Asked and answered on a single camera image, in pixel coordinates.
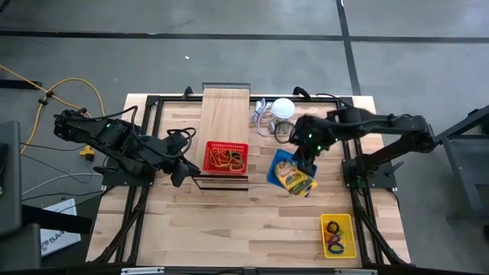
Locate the red plastic basket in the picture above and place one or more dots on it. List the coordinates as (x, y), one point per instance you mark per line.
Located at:
(225, 145)

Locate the yellow Crayola crayon box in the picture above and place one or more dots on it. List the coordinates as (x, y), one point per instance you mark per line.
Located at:
(290, 175)
(309, 185)

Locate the black metal cart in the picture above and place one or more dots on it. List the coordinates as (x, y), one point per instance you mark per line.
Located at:
(470, 214)

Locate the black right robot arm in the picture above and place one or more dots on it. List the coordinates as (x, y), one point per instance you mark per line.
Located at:
(382, 122)

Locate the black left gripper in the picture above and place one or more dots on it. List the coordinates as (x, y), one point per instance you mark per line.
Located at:
(175, 153)

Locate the silver bracket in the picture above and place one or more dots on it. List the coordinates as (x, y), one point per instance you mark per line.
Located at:
(355, 272)
(141, 270)

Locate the yellowish rubber band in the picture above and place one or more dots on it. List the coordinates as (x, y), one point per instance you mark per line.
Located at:
(225, 160)

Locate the yellow plastic basket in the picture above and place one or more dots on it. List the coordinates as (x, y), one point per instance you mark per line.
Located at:
(349, 244)

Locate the dark grey cabinet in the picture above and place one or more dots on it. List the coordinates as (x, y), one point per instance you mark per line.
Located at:
(9, 172)

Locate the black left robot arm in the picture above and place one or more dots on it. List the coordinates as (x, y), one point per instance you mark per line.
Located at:
(111, 133)

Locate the white printed box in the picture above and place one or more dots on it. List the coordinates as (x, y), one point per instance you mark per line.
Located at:
(57, 244)

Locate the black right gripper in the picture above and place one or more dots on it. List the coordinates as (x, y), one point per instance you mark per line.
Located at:
(305, 160)

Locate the black flat beam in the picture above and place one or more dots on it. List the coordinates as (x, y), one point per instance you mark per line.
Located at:
(57, 219)

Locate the white mushroom table lamp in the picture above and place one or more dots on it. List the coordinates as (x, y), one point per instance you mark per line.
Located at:
(283, 108)

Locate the orange rubber band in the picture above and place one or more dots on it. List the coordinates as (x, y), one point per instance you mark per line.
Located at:
(214, 158)

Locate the green rubber band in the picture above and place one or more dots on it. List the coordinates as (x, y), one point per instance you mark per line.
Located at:
(241, 162)

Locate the wooden shelf riser black frame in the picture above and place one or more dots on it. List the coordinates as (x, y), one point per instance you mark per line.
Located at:
(221, 114)

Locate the black clamp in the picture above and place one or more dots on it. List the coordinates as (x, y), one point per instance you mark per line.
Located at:
(302, 91)
(187, 91)

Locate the blue plastic basket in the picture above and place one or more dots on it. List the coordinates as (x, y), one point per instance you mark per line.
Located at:
(280, 154)

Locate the wide tan rubber band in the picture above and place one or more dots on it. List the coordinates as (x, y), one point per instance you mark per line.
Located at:
(221, 165)

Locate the black rubber band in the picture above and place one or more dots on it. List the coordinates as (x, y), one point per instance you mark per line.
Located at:
(229, 154)

